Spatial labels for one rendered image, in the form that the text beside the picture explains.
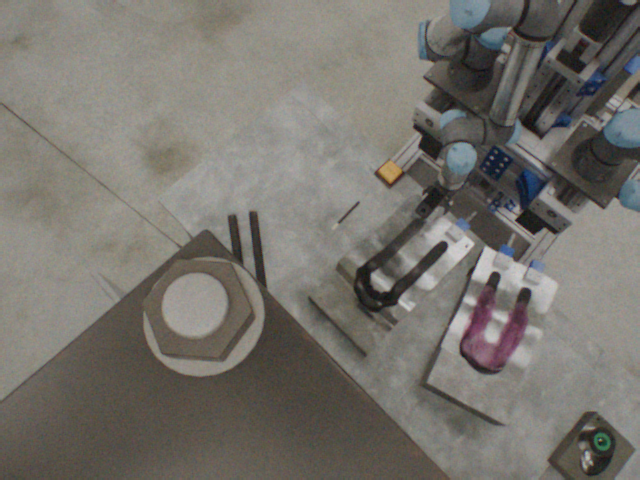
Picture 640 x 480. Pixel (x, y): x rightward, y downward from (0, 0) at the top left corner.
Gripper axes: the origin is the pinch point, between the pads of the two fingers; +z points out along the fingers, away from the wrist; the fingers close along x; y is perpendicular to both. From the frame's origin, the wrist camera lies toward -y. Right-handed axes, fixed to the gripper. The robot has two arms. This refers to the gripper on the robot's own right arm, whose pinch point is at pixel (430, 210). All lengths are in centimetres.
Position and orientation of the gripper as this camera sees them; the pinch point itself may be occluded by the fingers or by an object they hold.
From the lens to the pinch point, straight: 178.3
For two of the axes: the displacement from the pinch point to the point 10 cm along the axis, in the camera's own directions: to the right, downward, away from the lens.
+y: 7.1, -6.5, 2.7
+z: -0.4, 3.4, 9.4
